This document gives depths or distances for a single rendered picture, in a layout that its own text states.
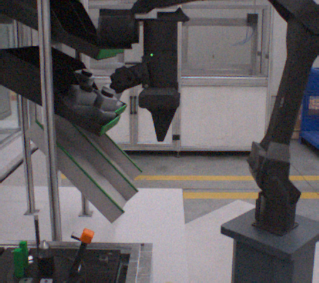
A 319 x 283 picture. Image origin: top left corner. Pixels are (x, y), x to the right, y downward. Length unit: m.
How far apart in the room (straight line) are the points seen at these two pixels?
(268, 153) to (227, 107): 4.00
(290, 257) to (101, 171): 0.53
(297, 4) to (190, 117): 4.05
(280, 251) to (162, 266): 0.39
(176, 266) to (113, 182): 0.26
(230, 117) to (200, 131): 0.36
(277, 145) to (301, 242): 0.17
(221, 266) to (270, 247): 0.34
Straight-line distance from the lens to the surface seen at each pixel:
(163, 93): 0.62
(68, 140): 1.07
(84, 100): 0.93
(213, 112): 4.71
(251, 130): 4.81
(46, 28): 0.88
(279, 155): 0.73
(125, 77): 0.67
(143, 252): 0.91
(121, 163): 1.20
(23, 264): 0.83
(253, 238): 0.76
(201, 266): 1.05
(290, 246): 0.75
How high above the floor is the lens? 1.41
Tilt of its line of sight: 13 degrees down
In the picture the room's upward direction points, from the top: straight up
